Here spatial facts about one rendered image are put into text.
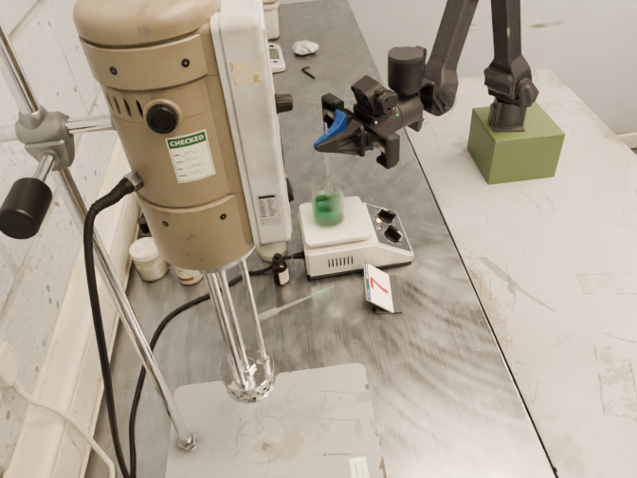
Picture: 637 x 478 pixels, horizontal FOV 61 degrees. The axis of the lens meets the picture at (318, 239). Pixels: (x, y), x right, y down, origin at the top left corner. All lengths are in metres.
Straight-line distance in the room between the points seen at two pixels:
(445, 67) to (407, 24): 1.48
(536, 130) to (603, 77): 1.71
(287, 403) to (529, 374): 0.37
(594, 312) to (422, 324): 0.29
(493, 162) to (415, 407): 0.58
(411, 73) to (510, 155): 0.38
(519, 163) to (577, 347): 0.45
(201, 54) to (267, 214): 0.15
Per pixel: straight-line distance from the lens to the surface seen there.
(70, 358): 0.88
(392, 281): 1.00
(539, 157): 1.25
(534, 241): 1.12
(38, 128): 0.48
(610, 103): 3.04
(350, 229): 0.98
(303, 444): 0.81
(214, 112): 0.42
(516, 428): 0.86
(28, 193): 0.43
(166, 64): 0.39
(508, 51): 1.12
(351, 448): 0.81
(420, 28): 2.48
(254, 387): 0.67
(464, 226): 1.13
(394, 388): 0.87
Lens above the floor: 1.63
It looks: 42 degrees down
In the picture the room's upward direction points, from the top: 6 degrees counter-clockwise
